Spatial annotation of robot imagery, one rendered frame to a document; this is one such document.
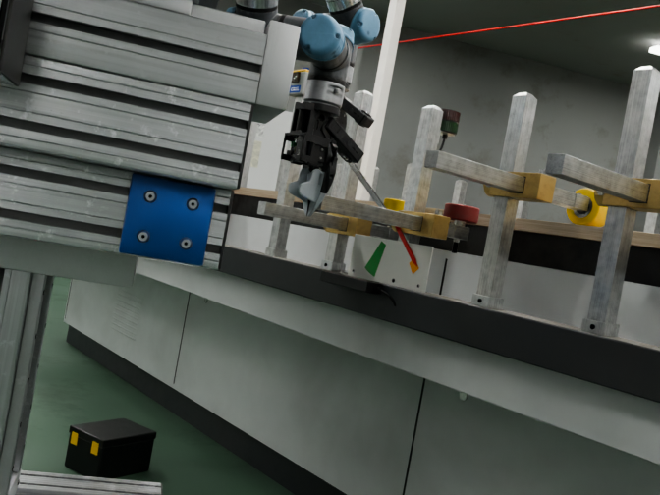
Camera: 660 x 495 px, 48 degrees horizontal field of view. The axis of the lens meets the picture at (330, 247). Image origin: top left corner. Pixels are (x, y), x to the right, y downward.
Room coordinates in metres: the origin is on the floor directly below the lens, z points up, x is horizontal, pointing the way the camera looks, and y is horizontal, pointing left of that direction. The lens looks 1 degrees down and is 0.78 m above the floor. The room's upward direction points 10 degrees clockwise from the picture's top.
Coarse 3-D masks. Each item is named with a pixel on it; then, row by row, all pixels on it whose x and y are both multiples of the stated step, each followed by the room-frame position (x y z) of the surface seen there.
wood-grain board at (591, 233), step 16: (240, 192) 2.62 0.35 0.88; (256, 192) 2.53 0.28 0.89; (272, 192) 2.46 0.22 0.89; (432, 208) 1.88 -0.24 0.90; (480, 224) 1.75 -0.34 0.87; (528, 224) 1.64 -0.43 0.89; (544, 224) 1.61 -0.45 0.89; (560, 224) 1.58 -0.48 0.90; (592, 240) 1.52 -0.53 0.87; (640, 240) 1.44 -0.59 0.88; (656, 240) 1.41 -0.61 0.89
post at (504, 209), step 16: (528, 96) 1.45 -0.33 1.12; (512, 112) 1.47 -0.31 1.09; (528, 112) 1.45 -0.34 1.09; (512, 128) 1.46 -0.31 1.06; (528, 128) 1.46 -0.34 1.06; (512, 144) 1.45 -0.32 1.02; (528, 144) 1.46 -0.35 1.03; (512, 160) 1.45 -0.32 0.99; (496, 208) 1.46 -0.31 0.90; (512, 208) 1.45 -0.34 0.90; (496, 224) 1.46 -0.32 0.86; (512, 224) 1.46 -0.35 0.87; (496, 240) 1.45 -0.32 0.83; (496, 256) 1.44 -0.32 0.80; (480, 272) 1.47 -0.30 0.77; (496, 272) 1.45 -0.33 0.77; (480, 288) 1.46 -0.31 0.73; (496, 288) 1.45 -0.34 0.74
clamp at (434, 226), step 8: (424, 216) 1.60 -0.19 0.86; (432, 216) 1.58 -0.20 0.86; (440, 216) 1.59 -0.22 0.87; (424, 224) 1.60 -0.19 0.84; (432, 224) 1.58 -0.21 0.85; (440, 224) 1.59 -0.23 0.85; (448, 224) 1.61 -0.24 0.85; (408, 232) 1.63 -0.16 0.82; (416, 232) 1.61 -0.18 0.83; (424, 232) 1.59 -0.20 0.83; (432, 232) 1.58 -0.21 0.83; (440, 232) 1.59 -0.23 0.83
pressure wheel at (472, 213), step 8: (448, 208) 1.68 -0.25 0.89; (456, 208) 1.67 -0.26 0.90; (464, 208) 1.66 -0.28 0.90; (472, 208) 1.66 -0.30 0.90; (448, 216) 1.68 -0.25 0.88; (456, 216) 1.66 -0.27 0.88; (464, 216) 1.66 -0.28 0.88; (472, 216) 1.67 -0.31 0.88; (456, 224) 1.69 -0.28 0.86; (464, 224) 1.69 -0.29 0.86; (456, 248) 1.70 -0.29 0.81
